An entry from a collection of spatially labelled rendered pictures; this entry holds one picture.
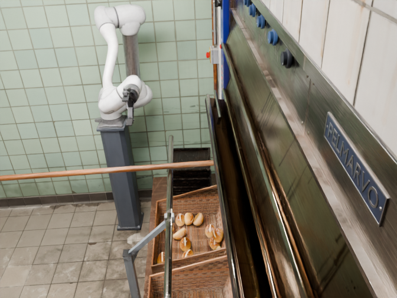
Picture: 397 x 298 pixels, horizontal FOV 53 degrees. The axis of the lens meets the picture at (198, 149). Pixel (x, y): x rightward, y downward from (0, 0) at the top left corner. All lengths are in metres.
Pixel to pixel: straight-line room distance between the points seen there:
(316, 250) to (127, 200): 2.59
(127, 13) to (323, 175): 2.03
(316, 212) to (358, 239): 0.19
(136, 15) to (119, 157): 1.06
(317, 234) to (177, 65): 2.47
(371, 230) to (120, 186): 2.72
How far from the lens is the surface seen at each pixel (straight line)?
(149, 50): 3.12
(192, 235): 2.54
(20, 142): 3.70
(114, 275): 3.20
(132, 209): 3.36
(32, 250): 3.61
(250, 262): 1.29
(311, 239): 0.86
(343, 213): 0.73
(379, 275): 0.64
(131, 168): 2.09
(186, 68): 3.16
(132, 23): 2.66
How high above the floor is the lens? 2.37
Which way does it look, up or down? 32 degrees down
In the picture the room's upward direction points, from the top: 3 degrees counter-clockwise
